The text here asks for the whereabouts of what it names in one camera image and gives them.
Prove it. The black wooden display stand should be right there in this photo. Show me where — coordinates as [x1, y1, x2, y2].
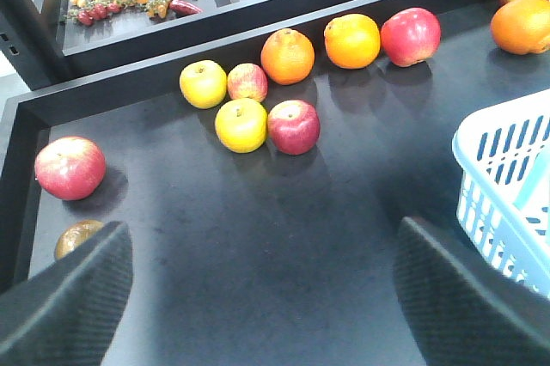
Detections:
[1, 0, 549, 365]

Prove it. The small pink apple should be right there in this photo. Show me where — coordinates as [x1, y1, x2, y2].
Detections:
[227, 63, 268, 102]

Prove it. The brown round object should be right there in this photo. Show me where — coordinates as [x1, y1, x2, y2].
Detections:
[53, 219, 104, 260]

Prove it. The red apple far right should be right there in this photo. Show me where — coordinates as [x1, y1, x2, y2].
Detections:
[34, 136, 107, 201]

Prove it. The yellow apple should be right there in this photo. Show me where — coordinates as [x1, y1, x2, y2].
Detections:
[214, 98, 267, 154]
[179, 60, 227, 109]

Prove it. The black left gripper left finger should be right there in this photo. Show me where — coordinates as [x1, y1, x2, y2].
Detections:
[1, 222, 133, 365]

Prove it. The light blue plastic basket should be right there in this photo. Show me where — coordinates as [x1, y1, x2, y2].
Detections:
[452, 90, 549, 296]

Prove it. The yellow apple front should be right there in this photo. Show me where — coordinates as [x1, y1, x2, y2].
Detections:
[214, 98, 267, 154]

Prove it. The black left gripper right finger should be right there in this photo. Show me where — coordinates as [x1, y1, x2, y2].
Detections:
[393, 217, 549, 365]

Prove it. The red apple back left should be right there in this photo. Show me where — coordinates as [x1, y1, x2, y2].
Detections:
[380, 7, 442, 68]

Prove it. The orange back far left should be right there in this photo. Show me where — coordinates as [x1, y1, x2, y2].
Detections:
[260, 28, 315, 85]

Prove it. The orange left of group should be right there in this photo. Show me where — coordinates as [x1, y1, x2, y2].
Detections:
[490, 0, 549, 55]

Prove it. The yellow apple back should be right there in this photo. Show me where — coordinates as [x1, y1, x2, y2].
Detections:
[179, 60, 227, 109]

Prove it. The dark red apple left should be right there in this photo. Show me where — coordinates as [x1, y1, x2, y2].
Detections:
[267, 100, 321, 156]

